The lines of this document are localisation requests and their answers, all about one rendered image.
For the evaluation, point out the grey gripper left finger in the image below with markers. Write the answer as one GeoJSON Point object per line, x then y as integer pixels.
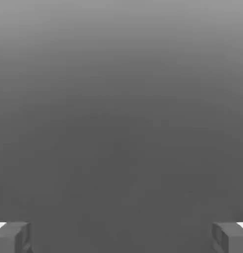
{"type": "Point", "coordinates": [8, 238]}

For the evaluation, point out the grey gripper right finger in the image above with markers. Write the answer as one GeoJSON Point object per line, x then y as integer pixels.
{"type": "Point", "coordinates": [232, 239]}

